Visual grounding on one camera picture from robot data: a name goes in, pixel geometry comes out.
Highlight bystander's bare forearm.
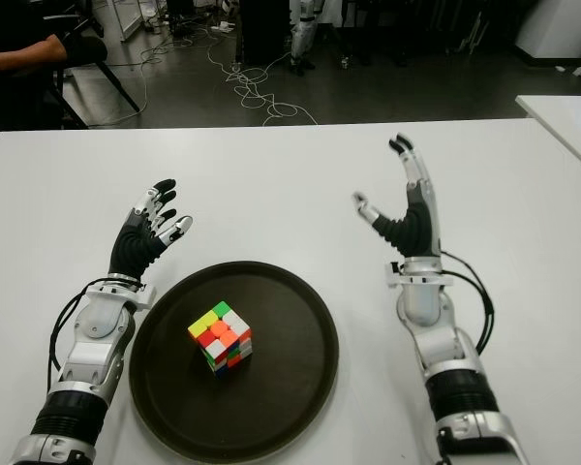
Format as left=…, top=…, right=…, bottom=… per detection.
left=0, top=34, right=68, bottom=77

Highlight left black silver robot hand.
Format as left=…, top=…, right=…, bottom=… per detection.
left=107, top=177, right=194, bottom=287

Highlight dark brown round plate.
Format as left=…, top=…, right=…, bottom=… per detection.
left=128, top=260, right=341, bottom=464

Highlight white board panel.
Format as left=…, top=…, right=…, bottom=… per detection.
left=90, top=0, right=144, bottom=45

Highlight silver folding metal stand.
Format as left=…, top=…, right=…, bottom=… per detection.
left=454, top=9, right=483, bottom=55

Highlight black cabinet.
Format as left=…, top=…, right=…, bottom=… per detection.
left=239, top=0, right=291, bottom=67

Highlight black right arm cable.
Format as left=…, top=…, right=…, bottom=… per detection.
left=440, top=249, right=495, bottom=355

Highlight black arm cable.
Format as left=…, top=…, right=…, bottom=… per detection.
left=440, top=249, right=495, bottom=355
left=45, top=276, right=144, bottom=388

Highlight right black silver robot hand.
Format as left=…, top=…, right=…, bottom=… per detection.
left=351, top=133, right=443, bottom=263

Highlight seated person black clothes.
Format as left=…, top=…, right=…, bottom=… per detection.
left=0, top=0, right=78, bottom=130

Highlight white tangled floor cable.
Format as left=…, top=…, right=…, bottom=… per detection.
left=203, top=28, right=319, bottom=128

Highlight multicoloured Rubik's cube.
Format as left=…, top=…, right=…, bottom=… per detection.
left=187, top=300, right=253, bottom=380

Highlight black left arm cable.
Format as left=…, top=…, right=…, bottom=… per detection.
left=45, top=276, right=144, bottom=388

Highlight white cabinet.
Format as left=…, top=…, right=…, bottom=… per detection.
left=512, top=0, right=581, bottom=62

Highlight white side table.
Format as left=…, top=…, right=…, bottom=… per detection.
left=514, top=94, right=581, bottom=178

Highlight white humanoid robot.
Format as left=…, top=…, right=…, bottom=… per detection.
left=288, top=0, right=321, bottom=77

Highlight black chair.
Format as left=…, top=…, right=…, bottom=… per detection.
left=52, top=4, right=141, bottom=130

